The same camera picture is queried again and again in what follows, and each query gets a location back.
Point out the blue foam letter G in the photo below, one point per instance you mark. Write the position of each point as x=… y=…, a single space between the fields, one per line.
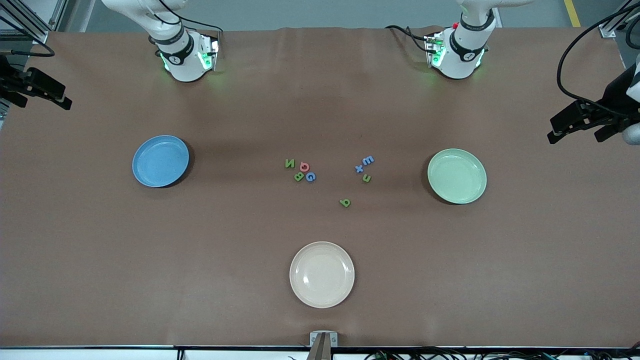
x=307 y=176

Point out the green foam letter b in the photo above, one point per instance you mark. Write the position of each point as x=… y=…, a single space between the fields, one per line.
x=346 y=203
x=299 y=177

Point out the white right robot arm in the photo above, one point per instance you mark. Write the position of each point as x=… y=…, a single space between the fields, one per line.
x=185 y=65

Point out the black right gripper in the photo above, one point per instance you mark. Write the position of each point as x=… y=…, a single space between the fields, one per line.
x=6 y=76

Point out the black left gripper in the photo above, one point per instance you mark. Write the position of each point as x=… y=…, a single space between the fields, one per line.
x=614 y=94

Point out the aluminium frame post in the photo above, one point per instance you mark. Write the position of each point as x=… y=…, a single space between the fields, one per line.
x=607 y=31
x=40 y=36

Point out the brown table cover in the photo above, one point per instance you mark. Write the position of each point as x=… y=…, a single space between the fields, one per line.
x=100 y=250

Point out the green plate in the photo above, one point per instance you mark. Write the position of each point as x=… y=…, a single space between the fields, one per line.
x=457 y=176

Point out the beige plate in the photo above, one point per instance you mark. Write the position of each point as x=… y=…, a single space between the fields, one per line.
x=322 y=274

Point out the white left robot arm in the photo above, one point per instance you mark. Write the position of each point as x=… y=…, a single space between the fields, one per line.
x=465 y=55

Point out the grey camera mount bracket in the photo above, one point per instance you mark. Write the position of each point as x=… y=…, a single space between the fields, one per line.
x=323 y=350

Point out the blue plate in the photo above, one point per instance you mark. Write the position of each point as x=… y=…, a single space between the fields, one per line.
x=160 y=161

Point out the blue foam letter E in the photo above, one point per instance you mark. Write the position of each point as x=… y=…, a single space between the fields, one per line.
x=368 y=160

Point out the pink foam letter G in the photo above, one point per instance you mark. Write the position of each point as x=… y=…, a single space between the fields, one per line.
x=301 y=166

